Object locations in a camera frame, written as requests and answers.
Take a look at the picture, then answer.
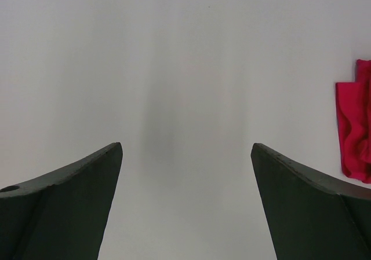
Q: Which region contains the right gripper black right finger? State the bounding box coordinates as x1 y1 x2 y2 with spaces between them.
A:
251 143 370 259

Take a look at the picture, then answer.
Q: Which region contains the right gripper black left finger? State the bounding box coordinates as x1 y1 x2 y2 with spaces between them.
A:
1 142 122 259

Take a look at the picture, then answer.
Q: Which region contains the folded magenta t shirt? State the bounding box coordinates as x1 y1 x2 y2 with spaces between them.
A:
335 59 370 184

